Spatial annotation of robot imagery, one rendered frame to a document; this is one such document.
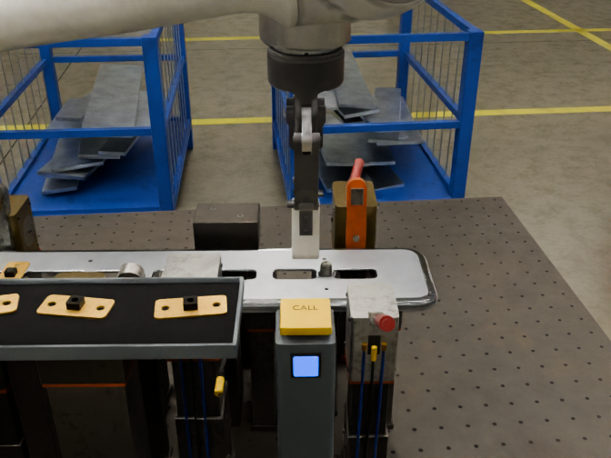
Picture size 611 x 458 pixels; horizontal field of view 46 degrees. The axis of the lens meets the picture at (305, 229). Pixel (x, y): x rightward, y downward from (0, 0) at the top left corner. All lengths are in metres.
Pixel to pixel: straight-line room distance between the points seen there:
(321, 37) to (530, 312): 1.16
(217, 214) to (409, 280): 0.38
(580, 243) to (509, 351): 1.98
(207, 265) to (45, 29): 0.54
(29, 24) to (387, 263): 0.82
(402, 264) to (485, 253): 0.69
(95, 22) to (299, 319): 0.43
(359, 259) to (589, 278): 2.11
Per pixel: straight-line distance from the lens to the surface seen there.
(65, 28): 0.56
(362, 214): 1.30
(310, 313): 0.84
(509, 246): 1.96
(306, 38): 0.66
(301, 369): 0.84
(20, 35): 0.59
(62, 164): 3.55
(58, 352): 0.83
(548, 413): 1.46
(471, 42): 3.09
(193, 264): 1.04
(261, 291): 1.17
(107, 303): 0.88
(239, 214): 1.33
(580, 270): 3.32
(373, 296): 1.05
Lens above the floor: 1.65
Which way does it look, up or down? 29 degrees down
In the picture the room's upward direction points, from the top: straight up
